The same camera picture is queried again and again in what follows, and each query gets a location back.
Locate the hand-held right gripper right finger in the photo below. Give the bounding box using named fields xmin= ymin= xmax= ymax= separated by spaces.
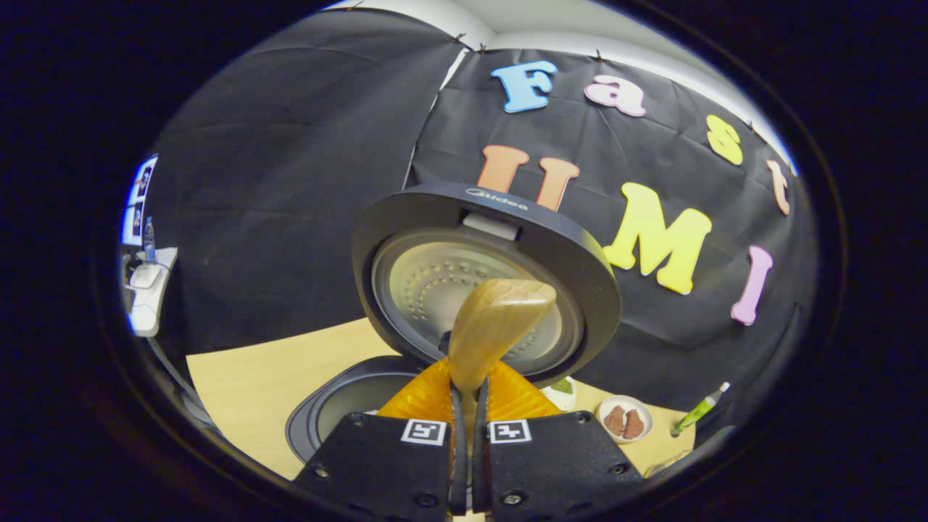
xmin=471 ymin=359 xmax=646 ymax=518

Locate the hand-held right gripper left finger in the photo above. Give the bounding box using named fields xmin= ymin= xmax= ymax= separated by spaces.
xmin=292 ymin=357 xmax=470 ymax=520

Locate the wooden spoon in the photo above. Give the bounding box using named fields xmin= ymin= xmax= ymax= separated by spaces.
xmin=448 ymin=279 xmax=558 ymax=436

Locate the black rice cooker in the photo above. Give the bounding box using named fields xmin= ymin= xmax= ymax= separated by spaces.
xmin=285 ymin=181 xmax=623 ymax=465

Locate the white compartment dish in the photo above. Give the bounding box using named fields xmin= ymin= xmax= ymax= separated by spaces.
xmin=540 ymin=376 xmax=579 ymax=412

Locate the white round plate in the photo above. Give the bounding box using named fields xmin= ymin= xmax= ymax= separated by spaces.
xmin=597 ymin=395 xmax=654 ymax=444

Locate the green label plastic bottle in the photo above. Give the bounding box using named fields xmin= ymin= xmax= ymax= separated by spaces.
xmin=671 ymin=382 xmax=731 ymax=437

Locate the black backdrop cloth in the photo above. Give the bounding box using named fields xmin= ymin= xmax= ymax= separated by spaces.
xmin=141 ymin=11 xmax=820 ymax=428

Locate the white side table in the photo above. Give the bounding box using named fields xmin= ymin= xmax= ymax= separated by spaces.
xmin=123 ymin=246 xmax=179 ymax=338

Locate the wall poster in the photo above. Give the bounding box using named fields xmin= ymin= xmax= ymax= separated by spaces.
xmin=122 ymin=154 xmax=160 ymax=247

